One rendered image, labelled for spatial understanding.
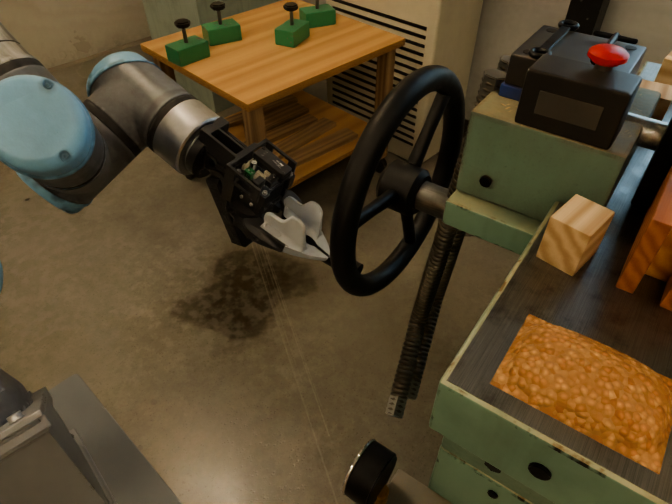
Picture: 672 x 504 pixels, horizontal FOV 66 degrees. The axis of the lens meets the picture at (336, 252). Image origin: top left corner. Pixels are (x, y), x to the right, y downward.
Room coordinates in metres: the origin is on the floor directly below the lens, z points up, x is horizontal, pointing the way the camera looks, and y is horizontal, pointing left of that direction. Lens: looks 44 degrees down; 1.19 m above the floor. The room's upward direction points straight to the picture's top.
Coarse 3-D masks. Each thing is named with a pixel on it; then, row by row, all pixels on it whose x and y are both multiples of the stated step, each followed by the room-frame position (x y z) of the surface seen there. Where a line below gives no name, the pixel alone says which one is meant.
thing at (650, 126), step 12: (636, 120) 0.40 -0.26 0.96; (648, 120) 0.40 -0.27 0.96; (648, 132) 0.39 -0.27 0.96; (660, 132) 0.39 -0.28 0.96; (636, 144) 0.39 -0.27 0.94; (648, 144) 0.39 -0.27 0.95; (660, 144) 0.36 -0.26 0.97; (660, 156) 0.35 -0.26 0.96; (648, 168) 0.36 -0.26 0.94; (660, 168) 0.35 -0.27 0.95; (648, 180) 0.35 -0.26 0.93; (660, 180) 0.35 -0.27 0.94; (636, 192) 0.36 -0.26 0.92; (648, 192) 0.35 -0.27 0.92; (636, 204) 0.35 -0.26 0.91; (648, 204) 0.35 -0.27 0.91
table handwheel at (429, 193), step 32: (416, 96) 0.48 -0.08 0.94; (448, 96) 0.57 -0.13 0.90; (384, 128) 0.44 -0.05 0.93; (448, 128) 0.60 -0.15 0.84; (352, 160) 0.42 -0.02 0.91; (416, 160) 0.52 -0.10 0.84; (448, 160) 0.60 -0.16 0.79; (352, 192) 0.40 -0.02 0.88; (384, 192) 0.48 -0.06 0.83; (416, 192) 0.48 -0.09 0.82; (352, 224) 0.39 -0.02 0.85; (416, 224) 0.56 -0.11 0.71; (352, 256) 0.39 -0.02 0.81; (352, 288) 0.40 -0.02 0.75
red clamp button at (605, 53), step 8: (592, 48) 0.40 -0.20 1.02; (600, 48) 0.40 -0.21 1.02; (608, 48) 0.40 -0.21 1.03; (616, 48) 0.40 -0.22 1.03; (592, 56) 0.40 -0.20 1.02; (600, 56) 0.39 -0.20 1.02; (608, 56) 0.39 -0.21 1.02; (616, 56) 0.39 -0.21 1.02; (624, 56) 0.39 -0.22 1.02; (600, 64) 0.39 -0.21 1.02; (608, 64) 0.39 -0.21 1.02; (616, 64) 0.39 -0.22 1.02
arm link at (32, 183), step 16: (96, 112) 0.57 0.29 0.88; (112, 128) 0.56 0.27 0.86; (112, 144) 0.55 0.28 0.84; (128, 144) 0.56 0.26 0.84; (112, 160) 0.55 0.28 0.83; (128, 160) 0.57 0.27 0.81; (96, 176) 0.50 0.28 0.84; (112, 176) 0.55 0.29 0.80; (48, 192) 0.49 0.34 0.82; (64, 192) 0.49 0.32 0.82; (80, 192) 0.50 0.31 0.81; (96, 192) 0.53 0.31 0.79; (64, 208) 0.49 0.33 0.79; (80, 208) 0.51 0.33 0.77
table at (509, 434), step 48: (624, 192) 0.38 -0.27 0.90; (528, 240) 0.36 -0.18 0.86; (624, 240) 0.31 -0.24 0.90; (528, 288) 0.26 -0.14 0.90; (576, 288) 0.26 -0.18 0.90; (480, 336) 0.22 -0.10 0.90; (624, 336) 0.22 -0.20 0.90; (480, 384) 0.18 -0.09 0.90; (480, 432) 0.16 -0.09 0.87; (528, 432) 0.15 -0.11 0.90; (576, 432) 0.15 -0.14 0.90; (528, 480) 0.14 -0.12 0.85; (576, 480) 0.13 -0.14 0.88; (624, 480) 0.12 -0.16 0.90
